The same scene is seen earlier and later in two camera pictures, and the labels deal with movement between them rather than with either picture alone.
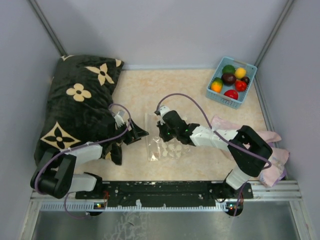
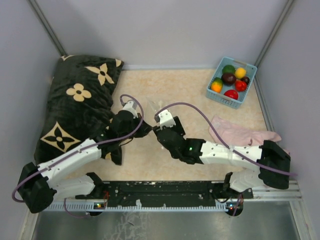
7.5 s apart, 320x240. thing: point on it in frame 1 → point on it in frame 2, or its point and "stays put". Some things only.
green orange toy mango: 216,84 stays put
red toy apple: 231,93 stays put
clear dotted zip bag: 157,149 → 150,107
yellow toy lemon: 240,72 stays put
